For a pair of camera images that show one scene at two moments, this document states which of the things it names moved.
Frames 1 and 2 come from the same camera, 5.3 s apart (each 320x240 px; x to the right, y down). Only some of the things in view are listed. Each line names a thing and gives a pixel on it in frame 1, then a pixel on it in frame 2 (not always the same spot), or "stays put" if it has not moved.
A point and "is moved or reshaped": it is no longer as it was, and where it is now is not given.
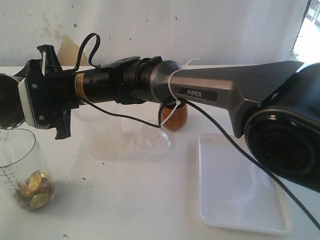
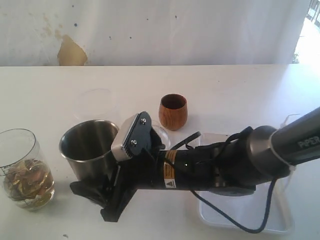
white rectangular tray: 236,192 stays put
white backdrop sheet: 202,32 stays put
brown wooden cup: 177,120 stays put
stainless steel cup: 11,113 → 87,146
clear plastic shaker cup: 25,169 stays put
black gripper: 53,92 → 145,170
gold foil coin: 35,180 is moved or reshaped
